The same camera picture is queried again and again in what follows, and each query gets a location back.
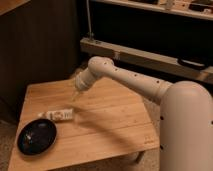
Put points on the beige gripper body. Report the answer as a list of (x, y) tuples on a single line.
[(76, 92)]

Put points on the small white labelled bottle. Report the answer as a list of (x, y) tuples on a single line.
[(57, 115)]

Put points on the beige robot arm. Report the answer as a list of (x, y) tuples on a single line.
[(186, 113)]

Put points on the light wooden table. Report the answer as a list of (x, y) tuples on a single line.
[(109, 120)]

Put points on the long wooden shelf beam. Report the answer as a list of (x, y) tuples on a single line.
[(145, 59)]

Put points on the metal vertical pole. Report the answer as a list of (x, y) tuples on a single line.
[(90, 32)]

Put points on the black flat object on beam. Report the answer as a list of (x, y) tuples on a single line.
[(193, 65)]

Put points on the upper wooden shelf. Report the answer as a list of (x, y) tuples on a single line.
[(176, 7)]

